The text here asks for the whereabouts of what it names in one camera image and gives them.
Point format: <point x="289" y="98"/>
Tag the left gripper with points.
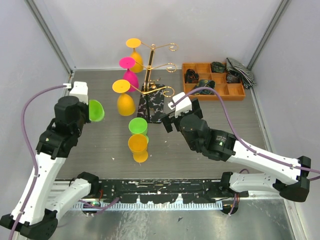
<point x="86" y="107"/>

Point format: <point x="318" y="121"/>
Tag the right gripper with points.
<point x="168" y="118"/>

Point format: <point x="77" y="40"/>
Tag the green goblet front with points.
<point x="96" y="111"/>

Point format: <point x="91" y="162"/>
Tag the green goblet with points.
<point x="138" y="125"/>
<point x="96" y="111"/>

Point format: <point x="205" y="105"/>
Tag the orange goblet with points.
<point x="134" y="43"/>
<point x="138" y="145"/>
<point x="125" y="103"/>

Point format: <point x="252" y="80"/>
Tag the pink plastic goblet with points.
<point x="127" y="63"/>

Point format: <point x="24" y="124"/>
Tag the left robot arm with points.
<point x="36" y="217"/>

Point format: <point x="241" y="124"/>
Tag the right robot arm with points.
<point x="277" y="174"/>

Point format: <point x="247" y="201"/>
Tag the green goblet back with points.
<point x="138" y="125"/>

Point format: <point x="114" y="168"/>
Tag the black orange rolled tie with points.
<point x="191" y="76"/>

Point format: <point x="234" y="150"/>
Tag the wooden compartment tray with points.
<point x="227" y="91"/>

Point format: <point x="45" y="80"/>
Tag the blue yellow floral tie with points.
<point x="204" y="83"/>

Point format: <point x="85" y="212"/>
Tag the dark green floral tie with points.
<point x="217" y="67"/>

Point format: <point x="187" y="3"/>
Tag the dark patterned rolled tie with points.
<point x="233" y="77"/>

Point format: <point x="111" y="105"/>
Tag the black white striped cloth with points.
<point x="236" y="68"/>

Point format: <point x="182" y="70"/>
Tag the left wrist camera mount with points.
<point x="78" y="89"/>

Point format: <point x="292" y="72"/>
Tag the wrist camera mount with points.
<point x="182" y="107"/>
<point x="78" y="89"/>

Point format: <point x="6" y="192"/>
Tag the gold wire wine glass rack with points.
<point x="152" y="95"/>

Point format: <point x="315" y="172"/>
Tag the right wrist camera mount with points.
<point x="182" y="107"/>

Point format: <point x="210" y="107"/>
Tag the grey slotted cable duct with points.
<point x="176" y="206"/>

